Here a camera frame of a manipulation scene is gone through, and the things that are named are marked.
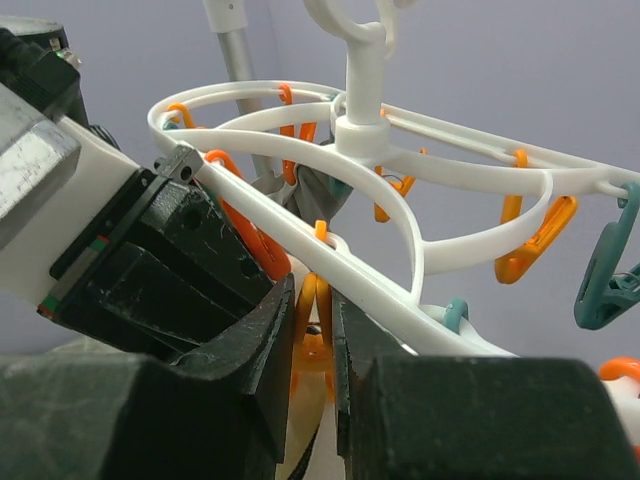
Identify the grey hanging underwear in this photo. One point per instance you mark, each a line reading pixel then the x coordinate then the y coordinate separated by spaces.
pixel 314 196

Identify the white metal clothes rack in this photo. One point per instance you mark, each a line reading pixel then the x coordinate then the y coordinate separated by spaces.
pixel 227 20

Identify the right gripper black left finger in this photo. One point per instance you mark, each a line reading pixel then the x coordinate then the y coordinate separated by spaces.
pixel 217 412

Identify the navy blue underwear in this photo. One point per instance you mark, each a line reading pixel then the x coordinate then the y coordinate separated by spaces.
pixel 312 385

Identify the white round clip hanger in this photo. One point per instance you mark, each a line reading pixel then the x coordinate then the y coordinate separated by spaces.
pixel 350 134

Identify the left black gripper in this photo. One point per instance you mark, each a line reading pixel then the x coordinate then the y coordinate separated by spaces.
pixel 143 260

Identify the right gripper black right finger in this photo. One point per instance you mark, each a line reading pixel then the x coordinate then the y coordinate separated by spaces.
pixel 400 416

